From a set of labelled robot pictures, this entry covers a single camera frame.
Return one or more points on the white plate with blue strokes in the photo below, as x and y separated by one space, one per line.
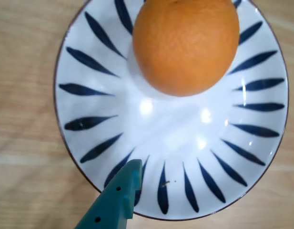
175 133

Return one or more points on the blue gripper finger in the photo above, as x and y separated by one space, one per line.
113 205

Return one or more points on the large orange with green stem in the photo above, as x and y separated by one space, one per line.
185 47

